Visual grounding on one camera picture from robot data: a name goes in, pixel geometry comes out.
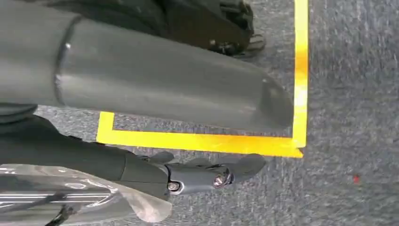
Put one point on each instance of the yellow floor tape outline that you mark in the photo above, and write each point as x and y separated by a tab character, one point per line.
300	62

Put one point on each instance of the black robot foot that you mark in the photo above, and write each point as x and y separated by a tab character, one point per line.
193	21

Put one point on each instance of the small red floor speck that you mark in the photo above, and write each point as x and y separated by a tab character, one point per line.
356	179

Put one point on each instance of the ribbed grey right robot arm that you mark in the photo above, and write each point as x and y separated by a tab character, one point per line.
15	113

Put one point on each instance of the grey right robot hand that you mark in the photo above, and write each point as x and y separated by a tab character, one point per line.
156	81

